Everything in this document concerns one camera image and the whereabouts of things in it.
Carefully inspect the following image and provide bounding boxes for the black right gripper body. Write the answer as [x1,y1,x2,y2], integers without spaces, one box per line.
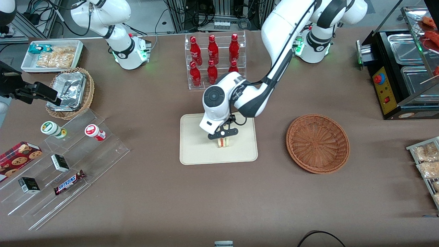
[0,61,35,101]

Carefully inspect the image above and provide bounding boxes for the beige plastic tray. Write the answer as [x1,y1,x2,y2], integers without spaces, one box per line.
[180,111,258,165]

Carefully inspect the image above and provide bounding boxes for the small tan wicker basket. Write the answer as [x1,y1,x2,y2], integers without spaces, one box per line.
[46,68,95,120]

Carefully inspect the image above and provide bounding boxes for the brown wicker basket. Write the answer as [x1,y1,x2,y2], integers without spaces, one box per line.
[286,114,350,174]

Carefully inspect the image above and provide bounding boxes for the white rectangular bin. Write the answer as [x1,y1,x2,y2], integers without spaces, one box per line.
[21,40,84,73]

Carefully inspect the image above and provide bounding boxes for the aluminium foil container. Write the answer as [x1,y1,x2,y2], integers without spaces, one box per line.
[46,72,86,111]

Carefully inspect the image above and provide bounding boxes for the clear bag of chips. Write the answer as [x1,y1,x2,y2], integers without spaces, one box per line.
[36,46,76,68]

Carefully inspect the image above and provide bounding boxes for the green lid white bottle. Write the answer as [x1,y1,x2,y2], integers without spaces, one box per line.
[41,121,67,139]

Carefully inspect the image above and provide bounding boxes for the teal snack packet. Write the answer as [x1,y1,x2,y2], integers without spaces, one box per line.
[28,44,52,55]

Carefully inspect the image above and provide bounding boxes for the red cookie box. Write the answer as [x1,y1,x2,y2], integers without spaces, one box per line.
[0,141,43,183]

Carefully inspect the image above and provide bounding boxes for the red lid white bottle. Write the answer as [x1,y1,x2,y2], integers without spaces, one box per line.
[85,124,106,141]

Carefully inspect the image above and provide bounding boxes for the small black box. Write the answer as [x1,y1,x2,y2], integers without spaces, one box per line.
[18,177,40,194]
[51,154,70,172]

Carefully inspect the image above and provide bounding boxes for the clear acrylic bottle rack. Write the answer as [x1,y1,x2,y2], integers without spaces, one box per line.
[185,31,247,90]

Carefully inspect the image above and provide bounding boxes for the clear acrylic stepped shelf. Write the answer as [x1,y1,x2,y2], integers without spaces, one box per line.
[0,109,130,231]

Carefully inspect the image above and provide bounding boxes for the Snickers chocolate bar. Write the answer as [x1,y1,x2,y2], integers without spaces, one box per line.
[54,170,86,196]

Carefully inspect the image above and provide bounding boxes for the black hot food display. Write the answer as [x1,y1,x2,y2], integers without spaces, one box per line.
[356,5,439,120]

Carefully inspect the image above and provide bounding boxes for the steel food pan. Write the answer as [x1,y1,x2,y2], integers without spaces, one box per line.
[400,65,439,104]
[387,33,425,65]

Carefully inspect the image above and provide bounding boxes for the clear bag of snacks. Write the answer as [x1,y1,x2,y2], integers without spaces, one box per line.
[416,161,439,179]
[413,142,439,162]

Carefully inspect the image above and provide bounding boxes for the black cable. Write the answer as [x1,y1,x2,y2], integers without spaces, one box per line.
[297,230,347,247]

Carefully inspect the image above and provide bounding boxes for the grey wire rack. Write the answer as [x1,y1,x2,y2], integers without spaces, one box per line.
[406,137,439,210]

